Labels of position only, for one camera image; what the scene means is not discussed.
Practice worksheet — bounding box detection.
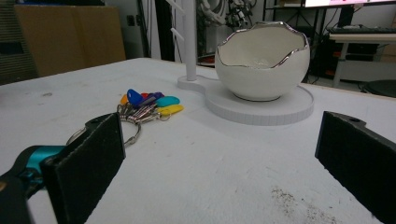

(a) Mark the white robot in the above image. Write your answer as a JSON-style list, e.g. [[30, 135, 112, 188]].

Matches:
[[199, 0, 258, 30]]

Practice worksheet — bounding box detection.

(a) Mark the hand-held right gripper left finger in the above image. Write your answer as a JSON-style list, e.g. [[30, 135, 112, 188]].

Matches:
[[40, 112, 126, 224]]

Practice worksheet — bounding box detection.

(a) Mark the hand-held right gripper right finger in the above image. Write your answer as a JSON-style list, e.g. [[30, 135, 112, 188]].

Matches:
[[315, 110, 396, 224]]

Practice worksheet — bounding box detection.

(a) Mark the black keyboard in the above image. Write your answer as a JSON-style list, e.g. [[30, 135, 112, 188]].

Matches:
[[326, 26, 396, 35]]

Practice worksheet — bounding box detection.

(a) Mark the white peg stand round base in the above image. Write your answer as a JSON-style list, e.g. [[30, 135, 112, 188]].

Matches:
[[166, 0, 315, 127]]

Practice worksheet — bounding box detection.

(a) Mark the key ring with colourful tags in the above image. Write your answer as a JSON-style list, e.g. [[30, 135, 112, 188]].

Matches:
[[65, 88, 185, 147]]

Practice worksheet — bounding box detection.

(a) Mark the monitor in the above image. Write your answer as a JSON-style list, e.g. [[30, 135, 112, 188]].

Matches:
[[303, 0, 396, 8]]

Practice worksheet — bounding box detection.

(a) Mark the white desk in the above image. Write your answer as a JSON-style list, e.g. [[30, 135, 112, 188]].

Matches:
[[328, 32, 396, 89]]

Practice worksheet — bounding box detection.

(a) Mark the white eggshell bowl silver rim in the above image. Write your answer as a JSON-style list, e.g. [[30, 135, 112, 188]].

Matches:
[[214, 21, 311, 103]]

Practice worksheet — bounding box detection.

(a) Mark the black round stool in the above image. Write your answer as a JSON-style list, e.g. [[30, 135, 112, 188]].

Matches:
[[361, 79, 396, 99]]

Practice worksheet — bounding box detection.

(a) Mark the black post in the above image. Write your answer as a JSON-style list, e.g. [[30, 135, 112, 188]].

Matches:
[[154, 0, 176, 62]]

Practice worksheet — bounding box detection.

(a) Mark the brown cardboard box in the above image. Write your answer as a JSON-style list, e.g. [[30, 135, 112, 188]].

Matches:
[[13, 4, 127, 78]]

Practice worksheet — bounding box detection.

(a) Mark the grey ribbed panel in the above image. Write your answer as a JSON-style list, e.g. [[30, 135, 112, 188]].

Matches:
[[0, 0, 39, 86]]

